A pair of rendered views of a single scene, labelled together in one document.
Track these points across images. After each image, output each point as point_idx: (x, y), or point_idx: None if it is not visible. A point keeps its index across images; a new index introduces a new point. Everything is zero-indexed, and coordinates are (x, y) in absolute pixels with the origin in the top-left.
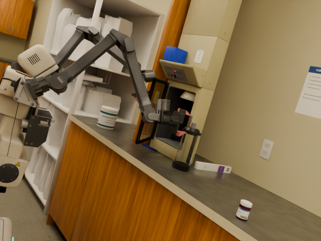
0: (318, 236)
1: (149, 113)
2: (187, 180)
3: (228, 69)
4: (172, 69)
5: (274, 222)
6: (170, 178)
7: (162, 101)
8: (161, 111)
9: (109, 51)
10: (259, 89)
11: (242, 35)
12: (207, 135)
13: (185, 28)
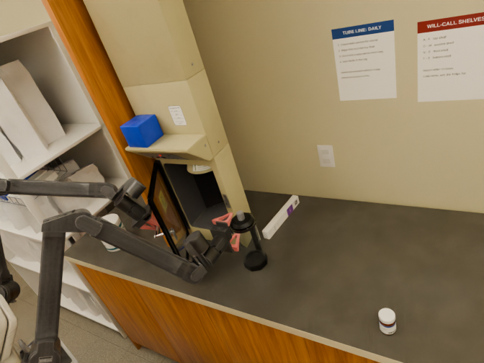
0: (464, 271)
1: (191, 275)
2: (284, 289)
3: (212, 73)
4: (154, 154)
5: (414, 290)
6: (266, 310)
7: (193, 243)
8: (200, 255)
9: (50, 195)
10: (274, 86)
11: (199, 14)
12: (239, 163)
13: (122, 78)
